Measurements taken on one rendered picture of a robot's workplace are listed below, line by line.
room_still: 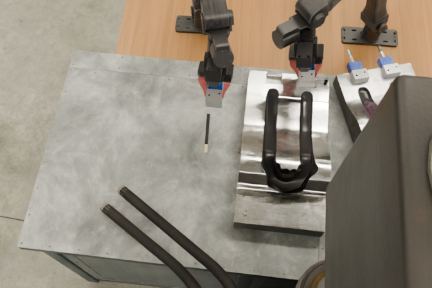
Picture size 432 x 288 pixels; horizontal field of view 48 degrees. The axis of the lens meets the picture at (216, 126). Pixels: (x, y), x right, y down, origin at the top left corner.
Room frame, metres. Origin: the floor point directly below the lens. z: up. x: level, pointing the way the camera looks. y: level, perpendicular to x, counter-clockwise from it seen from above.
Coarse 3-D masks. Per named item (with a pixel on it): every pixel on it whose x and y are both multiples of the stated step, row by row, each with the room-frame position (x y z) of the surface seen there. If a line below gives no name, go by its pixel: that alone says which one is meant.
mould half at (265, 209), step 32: (256, 96) 0.76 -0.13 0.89; (288, 96) 0.76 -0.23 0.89; (320, 96) 0.76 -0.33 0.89; (256, 128) 0.65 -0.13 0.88; (288, 128) 0.66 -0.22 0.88; (320, 128) 0.66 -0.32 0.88; (256, 160) 0.53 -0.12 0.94; (288, 160) 0.53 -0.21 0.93; (320, 160) 0.53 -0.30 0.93; (256, 192) 0.46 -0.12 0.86; (320, 192) 0.45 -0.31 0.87; (256, 224) 0.36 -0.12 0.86; (288, 224) 0.36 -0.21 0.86; (320, 224) 0.36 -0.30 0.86
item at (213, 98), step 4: (220, 84) 0.77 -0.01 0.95; (208, 88) 0.76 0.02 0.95; (212, 88) 0.76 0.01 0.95; (216, 88) 0.76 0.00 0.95; (220, 88) 0.76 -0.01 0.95; (208, 92) 0.74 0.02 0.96; (212, 92) 0.74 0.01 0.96; (216, 92) 0.74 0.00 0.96; (220, 92) 0.74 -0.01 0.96; (208, 96) 0.72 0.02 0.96; (212, 96) 0.72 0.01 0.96; (216, 96) 0.72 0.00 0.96; (220, 96) 0.72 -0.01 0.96; (208, 100) 0.71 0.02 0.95; (212, 100) 0.71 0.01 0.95; (216, 100) 0.71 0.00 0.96; (220, 100) 0.71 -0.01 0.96; (208, 104) 0.72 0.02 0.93; (212, 104) 0.71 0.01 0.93; (216, 104) 0.71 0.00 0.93; (220, 104) 0.71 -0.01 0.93
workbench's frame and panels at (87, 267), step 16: (64, 256) 0.33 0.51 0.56; (80, 256) 0.32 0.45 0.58; (96, 256) 0.28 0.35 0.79; (80, 272) 0.32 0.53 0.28; (96, 272) 0.33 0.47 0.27; (112, 272) 0.32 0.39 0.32; (128, 272) 0.31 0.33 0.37; (144, 272) 0.30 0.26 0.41; (160, 272) 0.29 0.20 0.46; (192, 272) 0.28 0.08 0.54; (208, 272) 0.27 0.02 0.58
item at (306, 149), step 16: (272, 96) 0.77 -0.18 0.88; (304, 96) 0.77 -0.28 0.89; (272, 112) 0.71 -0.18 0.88; (304, 112) 0.71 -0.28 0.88; (272, 128) 0.66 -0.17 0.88; (304, 128) 0.66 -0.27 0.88; (272, 144) 0.59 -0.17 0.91; (304, 144) 0.59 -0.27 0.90; (272, 160) 0.54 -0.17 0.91; (304, 160) 0.54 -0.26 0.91; (272, 176) 0.50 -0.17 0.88; (288, 176) 0.49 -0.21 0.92; (304, 176) 0.50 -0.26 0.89; (288, 192) 0.45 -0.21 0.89
